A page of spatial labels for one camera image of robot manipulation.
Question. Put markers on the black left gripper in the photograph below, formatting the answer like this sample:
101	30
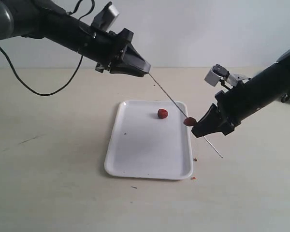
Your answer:
112	52

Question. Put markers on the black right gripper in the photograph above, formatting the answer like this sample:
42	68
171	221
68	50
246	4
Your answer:
233	106

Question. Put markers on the red fruit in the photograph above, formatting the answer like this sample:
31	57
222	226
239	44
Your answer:
162	113
190	122

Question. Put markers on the thin metal skewer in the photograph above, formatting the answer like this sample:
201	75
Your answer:
170	98

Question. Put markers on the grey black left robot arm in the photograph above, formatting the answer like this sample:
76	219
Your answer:
39	19

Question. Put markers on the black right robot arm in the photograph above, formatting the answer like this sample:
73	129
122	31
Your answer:
268	85

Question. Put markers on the white rectangular plastic tray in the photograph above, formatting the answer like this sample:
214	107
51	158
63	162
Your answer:
143	146

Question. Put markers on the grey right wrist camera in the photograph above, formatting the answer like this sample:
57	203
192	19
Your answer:
219	74

